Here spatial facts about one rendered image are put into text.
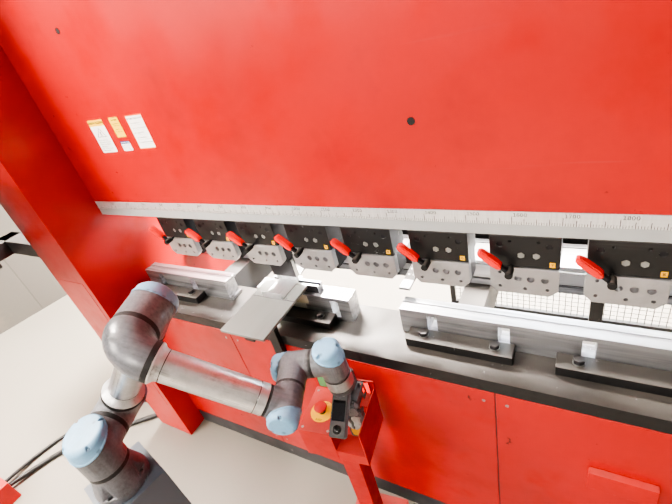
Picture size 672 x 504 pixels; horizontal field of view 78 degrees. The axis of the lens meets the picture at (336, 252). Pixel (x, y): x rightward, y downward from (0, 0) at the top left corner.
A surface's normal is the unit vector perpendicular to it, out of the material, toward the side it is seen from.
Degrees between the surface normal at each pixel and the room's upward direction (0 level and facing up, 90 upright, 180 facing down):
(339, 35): 90
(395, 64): 90
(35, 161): 90
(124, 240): 90
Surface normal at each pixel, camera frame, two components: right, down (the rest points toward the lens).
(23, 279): 0.74, 0.20
